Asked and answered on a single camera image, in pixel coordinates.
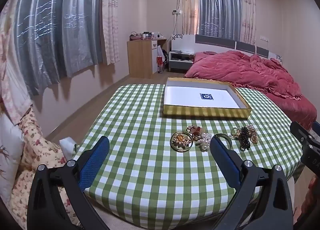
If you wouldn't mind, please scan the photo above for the floral cushion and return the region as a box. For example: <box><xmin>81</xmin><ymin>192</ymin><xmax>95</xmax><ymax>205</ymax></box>
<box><xmin>9</xmin><ymin>106</ymin><xmax>83</xmax><ymax>230</ymax></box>

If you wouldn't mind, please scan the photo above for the green bangle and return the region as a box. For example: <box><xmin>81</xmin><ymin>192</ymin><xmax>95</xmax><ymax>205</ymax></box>
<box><xmin>212</xmin><ymin>133</ymin><xmax>233</xmax><ymax>147</ymax></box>

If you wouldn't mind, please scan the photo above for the bed with red duvet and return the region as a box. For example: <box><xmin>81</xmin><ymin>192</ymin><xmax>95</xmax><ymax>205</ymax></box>
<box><xmin>184</xmin><ymin>50</ymin><xmax>317</xmax><ymax>131</ymax></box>

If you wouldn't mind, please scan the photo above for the white nightstand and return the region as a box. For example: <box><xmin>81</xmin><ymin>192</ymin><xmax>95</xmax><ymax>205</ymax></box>
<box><xmin>168</xmin><ymin>51</ymin><xmax>195</xmax><ymax>72</ymax></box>

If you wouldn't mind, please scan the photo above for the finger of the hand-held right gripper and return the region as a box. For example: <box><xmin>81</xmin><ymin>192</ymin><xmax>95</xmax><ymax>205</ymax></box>
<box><xmin>290</xmin><ymin>121</ymin><xmax>313</xmax><ymax>145</ymax></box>

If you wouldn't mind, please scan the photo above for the amber crystal brooch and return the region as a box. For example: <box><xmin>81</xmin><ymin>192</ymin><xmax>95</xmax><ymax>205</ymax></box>
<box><xmin>175</xmin><ymin>134</ymin><xmax>192</xmax><ymax>147</ymax></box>

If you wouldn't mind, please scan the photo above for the gold box with white inside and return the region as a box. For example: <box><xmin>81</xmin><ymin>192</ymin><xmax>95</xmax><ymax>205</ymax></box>
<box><xmin>163</xmin><ymin>77</ymin><xmax>252</xmax><ymax>120</ymax></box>

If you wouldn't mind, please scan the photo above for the white pearl cluster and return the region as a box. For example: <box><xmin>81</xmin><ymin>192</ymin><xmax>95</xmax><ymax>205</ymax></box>
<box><xmin>195</xmin><ymin>132</ymin><xmax>213</xmax><ymax>151</ymax></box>

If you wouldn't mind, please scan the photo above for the white plastic bag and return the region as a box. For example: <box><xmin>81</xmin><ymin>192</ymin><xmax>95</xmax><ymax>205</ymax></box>
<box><xmin>59</xmin><ymin>137</ymin><xmax>78</xmax><ymax>160</ymax></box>

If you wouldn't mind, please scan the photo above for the pink stone bracelet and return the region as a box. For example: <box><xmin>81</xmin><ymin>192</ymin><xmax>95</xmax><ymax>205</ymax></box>
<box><xmin>186</xmin><ymin>125</ymin><xmax>207</xmax><ymax>137</ymax></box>

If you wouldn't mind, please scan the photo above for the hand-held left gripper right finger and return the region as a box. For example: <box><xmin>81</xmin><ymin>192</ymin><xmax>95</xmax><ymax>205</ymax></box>
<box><xmin>209</xmin><ymin>134</ymin><xmax>293</xmax><ymax>230</ymax></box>

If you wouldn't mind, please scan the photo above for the pink floral curtain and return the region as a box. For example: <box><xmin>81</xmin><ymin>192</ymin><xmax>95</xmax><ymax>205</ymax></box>
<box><xmin>182</xmin><ymin>0</ymin><xmax>200</xmax><ymax>35</ymax></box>
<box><xmin>101</xmin><ymin>0</ymin><xmax>121</xmax><ymax>65</ymax></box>
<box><xmin>240</xmin><ymin>0</ymin><xmax>257</xmax><ymax>46</ymax></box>
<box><xmin>0</xmin><ymin>0</ymin><xmax>33</xmax><ymax>126</ymax></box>

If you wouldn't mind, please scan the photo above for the gold bangle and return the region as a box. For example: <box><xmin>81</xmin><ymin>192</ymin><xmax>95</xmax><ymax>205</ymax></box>
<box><xmin>170</xmin><ymin>131</ymin><xmax>194</xmax><ymax>152</ymax></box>

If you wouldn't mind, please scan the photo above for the white pillow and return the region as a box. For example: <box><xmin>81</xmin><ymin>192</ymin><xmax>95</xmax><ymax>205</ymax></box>
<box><xmin>0</xmin><ymin>113</ymin><xmax>26</xmax><ymax>203</ymax></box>

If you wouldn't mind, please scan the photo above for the green checked tablecloth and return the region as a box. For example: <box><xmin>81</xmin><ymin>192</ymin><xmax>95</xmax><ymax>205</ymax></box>
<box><xmin>72</xmin><ymin>83</ymin><xmax>304</xmax><ymax>229</ymax></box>

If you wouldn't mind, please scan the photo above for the wooden desk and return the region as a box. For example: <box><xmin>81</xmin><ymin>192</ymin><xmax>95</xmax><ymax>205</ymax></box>
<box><xmin>127</xmin><ymin>39</ymin><xmax>167</xmax><ymax>78</ymax></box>

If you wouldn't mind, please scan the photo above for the black bead cluster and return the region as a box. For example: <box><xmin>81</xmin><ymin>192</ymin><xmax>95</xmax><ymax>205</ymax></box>
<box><xmin>236</xmin><ymin>128</ymin><xmax>252</xmax><ymax>151</ymax></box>

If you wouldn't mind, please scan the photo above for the amber gold ornament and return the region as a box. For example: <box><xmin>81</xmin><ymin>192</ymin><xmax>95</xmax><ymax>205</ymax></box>
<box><xmin>246</xmin><ymin>125</ymin><xmax>259</xmax><ymax>144</ymax></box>

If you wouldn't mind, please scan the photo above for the red paper bag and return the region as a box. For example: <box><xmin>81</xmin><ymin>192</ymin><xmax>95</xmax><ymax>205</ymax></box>
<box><xmin>156</xmin><ymin>56</ymin><xmax>165</xmax><ymax>73</ymax></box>

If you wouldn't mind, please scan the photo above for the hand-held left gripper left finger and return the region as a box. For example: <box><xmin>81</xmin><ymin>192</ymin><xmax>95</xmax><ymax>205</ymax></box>
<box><xmin>27</xmin><ymin>135</ymin><xmax>110</xmax><ymax>230</ymax></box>

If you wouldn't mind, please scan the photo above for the white and grey headboard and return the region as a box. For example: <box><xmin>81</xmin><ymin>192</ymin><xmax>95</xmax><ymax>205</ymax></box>
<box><xmin>171</xmin><ymin>33</ymin><xmax>284</xmax><ymax>64</ymax></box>

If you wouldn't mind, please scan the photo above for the narrow grey curtain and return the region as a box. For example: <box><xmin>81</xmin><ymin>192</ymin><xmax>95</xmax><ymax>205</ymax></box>
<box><xmin>197</xmin><ymin>0</ymin><xmax>242</xmax><ymax>42</ymax></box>

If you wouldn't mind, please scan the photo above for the wide grey curtain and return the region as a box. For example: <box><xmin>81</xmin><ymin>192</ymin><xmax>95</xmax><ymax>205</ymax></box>
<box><xmin>14</xmin><ymin>0</ymin><xmax>104</xmax><ymax>96</ymax></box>

